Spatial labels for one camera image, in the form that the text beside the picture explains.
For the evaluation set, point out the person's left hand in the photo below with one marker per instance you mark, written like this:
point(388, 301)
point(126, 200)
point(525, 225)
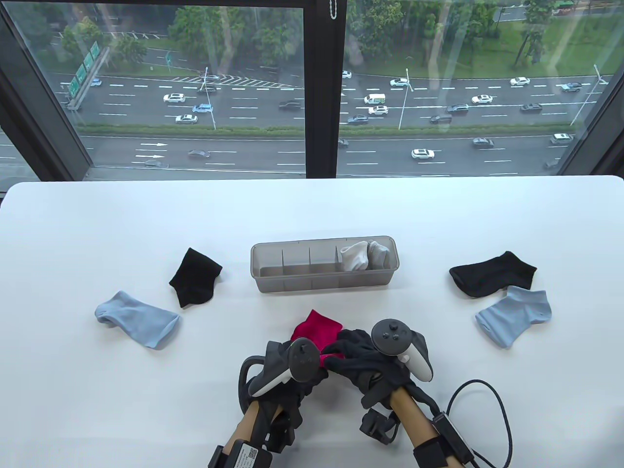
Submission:
point(287, 397)

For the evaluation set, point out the person's right hand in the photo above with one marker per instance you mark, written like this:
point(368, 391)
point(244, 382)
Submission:
point(360, 360)

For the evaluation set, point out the grey sock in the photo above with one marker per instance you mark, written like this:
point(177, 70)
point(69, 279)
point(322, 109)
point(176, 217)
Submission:
point(380, 257)
point(374, 245)

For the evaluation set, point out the black sock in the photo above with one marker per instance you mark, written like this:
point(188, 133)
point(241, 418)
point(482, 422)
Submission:
point(195, 278)
point(492, 275)

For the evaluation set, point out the light blue sock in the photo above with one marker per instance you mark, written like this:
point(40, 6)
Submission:
point(516, 314)
point(136, 319)

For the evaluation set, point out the person's left forearm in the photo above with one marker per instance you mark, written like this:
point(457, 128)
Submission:
point(251, 424)

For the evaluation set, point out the person's right forearm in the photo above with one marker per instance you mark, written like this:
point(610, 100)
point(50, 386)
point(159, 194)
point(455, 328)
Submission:
point(412, 417)

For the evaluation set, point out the grey white tracking controller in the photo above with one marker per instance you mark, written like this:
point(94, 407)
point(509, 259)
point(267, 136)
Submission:
point(302, 360)
point(390, 336)

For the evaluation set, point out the black labelled sensor box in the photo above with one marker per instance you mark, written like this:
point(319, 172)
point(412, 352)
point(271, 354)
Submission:
point(248, 456)
point(453, 436)

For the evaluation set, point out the grey plastic divided organizer box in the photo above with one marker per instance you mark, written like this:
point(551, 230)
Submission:
point(302, 280)

